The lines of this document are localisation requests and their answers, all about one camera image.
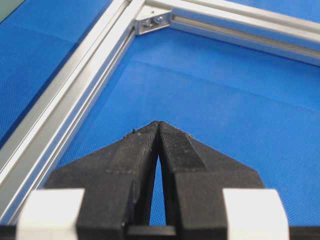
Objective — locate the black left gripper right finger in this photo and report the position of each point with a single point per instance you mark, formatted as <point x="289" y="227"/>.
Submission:
<point x="193" y="177"/>

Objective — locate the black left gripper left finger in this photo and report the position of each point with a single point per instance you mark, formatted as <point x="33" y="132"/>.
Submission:
<point x="118" y="181"/>

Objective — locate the aluminium extrusion frame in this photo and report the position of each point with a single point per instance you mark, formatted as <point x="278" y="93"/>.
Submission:
<point x="41" y="138"/>

